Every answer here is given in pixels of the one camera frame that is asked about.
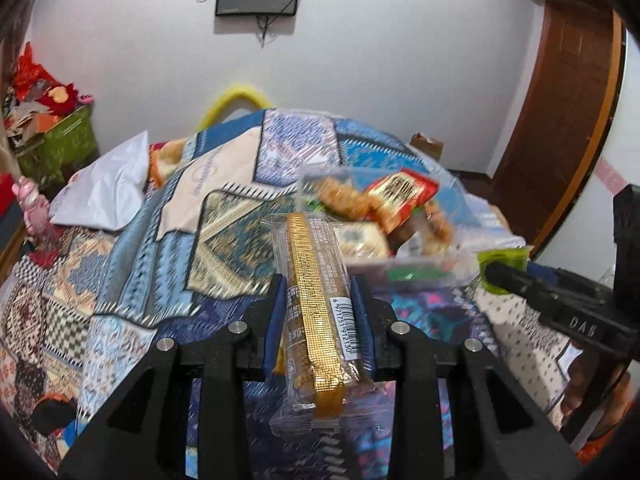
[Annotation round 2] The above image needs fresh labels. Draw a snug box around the pink toy figure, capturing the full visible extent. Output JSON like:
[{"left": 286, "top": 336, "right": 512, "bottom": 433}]
[{"left": 12, "top": 176, "right": 50, "bottom": 237}]

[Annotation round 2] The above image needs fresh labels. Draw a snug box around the person's right hand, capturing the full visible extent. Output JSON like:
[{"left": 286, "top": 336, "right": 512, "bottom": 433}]
[{"left": 561, "top": 341, "right": 634, "bottom": 446}]

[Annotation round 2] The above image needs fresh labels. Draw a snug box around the clear plastic storage box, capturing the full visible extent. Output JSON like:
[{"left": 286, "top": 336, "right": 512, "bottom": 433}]
[{"left": 296, "top": 165, "right": 478, "bottom": 290}]

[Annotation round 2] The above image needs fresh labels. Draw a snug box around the red orange noodle packet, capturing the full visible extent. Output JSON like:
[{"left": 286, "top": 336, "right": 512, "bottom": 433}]
[{"left": 364, "top": 168, "right": 439, "bottom": 234}]

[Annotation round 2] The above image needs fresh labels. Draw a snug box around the white plastic bag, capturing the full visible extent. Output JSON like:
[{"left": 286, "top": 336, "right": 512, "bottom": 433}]
[{"left": 50, "top": 131, "right": 150, "bottom": 232}]

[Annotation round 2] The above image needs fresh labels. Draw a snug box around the green storage basket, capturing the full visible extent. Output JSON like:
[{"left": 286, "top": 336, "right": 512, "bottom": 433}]
[{"left": 16, "top": 105, "right": 100, "bottom": 188}]

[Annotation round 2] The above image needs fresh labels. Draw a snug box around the green-edged clear snack bag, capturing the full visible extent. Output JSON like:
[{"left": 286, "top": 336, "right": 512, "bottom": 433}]
[{"left": 317, "top": 177, "right": 382, "bottom": 221}]

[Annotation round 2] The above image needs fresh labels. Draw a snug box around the tan cake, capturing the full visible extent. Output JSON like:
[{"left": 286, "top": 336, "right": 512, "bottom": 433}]
[{"left": 333, "top": 222, "right": 390, "bottom": 261}]

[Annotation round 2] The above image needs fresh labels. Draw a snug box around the yellow hoop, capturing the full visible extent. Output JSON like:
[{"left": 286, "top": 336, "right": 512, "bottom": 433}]
[{"left": 196, "top": 84, "right": 273, "bottom": 132}]

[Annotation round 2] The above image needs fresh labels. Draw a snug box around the green jelly cup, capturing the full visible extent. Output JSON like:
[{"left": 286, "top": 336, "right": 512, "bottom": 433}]
[{"left": 476, "top": 246, "right": 534, "bottom": 295}]

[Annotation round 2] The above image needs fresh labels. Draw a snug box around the red box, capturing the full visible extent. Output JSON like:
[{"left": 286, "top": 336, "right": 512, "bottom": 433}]
[{"left": 0, "top": 174, "right": 23, "bottom": 250}]

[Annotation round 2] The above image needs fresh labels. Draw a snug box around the wooden door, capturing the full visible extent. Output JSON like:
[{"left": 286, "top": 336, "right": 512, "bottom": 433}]
[{"left": 492, "top": 0, "right": 626, "bottom": 254}]

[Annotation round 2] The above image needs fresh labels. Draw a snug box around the gold-striped long snack pack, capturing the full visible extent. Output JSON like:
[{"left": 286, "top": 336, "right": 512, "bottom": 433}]
[{"left": 270, "top": 212, "right": 388, "bottom": 436}]

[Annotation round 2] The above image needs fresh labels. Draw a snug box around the orange sleeve forearm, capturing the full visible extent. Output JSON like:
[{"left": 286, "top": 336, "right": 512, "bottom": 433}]
[{"left": 576, "top": 384, "right": 637, "bottom": 466}]

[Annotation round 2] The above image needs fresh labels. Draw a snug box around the cardboard box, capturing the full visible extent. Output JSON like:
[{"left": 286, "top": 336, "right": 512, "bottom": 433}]
[{"left": 410, "top": 132, "right": 444, "bottom": 162}]

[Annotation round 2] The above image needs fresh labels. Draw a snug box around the patchwork blue bed quilt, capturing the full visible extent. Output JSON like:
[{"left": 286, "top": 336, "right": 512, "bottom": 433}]
[{"left": 0, "top": 106, "right": 582, "bottom": 480}]

